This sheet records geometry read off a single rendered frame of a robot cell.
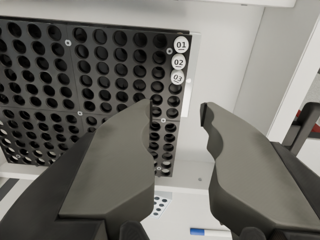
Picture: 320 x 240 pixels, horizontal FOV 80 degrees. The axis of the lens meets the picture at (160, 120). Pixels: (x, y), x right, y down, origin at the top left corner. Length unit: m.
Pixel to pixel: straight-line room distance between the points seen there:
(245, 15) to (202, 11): 0.05
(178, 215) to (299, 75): 0.49
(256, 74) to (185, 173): 0.17
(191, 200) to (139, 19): 0.44
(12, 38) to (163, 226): 0.57
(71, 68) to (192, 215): 0.50
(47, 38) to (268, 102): 0.21
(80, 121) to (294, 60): 0.21
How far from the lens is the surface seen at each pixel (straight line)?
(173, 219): 0.61
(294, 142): 0.25
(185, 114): 0.27
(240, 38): 0.26
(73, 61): 0.21
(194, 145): 0.32
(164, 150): 0.24
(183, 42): 0.17
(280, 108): 0.20
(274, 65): 0.22
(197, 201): 0.55
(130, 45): 0.19
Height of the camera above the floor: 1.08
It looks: 59 degrees down
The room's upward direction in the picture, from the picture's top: 174 degrees counter-clockwise
